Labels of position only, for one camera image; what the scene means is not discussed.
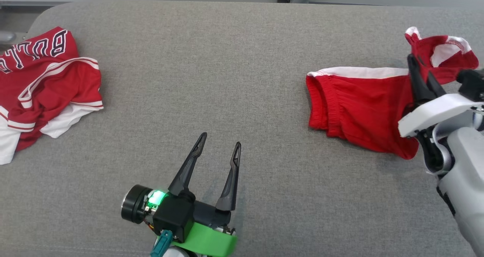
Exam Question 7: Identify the red shorts with white stripe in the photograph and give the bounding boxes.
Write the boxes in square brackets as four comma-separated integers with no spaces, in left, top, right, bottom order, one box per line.
[306,26,479,160]

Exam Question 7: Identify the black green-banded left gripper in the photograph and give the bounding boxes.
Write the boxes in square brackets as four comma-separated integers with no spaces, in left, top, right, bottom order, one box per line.
[168,132,242,257]

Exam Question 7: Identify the red and white basketball jersey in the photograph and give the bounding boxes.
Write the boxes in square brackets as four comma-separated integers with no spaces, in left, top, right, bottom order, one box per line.
[0,26,104,165]

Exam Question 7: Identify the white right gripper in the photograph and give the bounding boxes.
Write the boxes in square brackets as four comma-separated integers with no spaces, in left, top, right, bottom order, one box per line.
[398,54,484,138]

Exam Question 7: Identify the teal cable connector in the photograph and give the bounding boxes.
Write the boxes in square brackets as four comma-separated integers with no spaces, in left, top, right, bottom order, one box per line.
[150,230,173,257]

